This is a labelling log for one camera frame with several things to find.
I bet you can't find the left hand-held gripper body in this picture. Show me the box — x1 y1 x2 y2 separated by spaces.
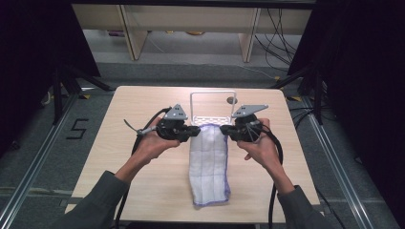
155 103 193 143

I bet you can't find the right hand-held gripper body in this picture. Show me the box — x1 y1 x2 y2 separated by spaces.
226 104 269 143

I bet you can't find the white plastic towel rack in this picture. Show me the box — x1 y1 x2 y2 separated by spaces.
189 90 238 128

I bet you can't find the white cloth with purple edge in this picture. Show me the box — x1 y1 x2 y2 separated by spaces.
187 123 231 208

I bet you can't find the person's right hand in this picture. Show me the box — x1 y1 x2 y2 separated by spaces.
236 117 282 172

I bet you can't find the person's left hand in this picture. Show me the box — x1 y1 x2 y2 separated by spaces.
131 116 181 167

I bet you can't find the black metal stand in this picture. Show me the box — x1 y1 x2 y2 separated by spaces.
52 64 117 126
269 64 327 126

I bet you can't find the light wooden desk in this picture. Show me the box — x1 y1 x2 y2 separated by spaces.
71 3 313 63

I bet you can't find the black curtain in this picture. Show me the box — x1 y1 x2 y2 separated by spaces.
288 0 405 227
0 0 102 156

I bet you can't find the grey cable plug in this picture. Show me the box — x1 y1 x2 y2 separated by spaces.
123 118 159 137

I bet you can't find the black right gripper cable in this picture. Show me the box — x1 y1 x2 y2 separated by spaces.
261 124 285 229

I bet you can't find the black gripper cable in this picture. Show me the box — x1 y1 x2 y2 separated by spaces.
261 124 285 229
114 106 173 229

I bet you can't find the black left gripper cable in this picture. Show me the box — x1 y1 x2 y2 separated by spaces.
114 106 173 229

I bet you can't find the white floor cable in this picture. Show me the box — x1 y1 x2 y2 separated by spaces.
234 62 279 81

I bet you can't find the bundle of black floor cables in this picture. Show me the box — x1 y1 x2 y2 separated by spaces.
253 7 303 73

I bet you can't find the aluminium floor rail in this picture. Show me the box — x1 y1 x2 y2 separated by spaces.
299 94 377 229
0 92 81 229

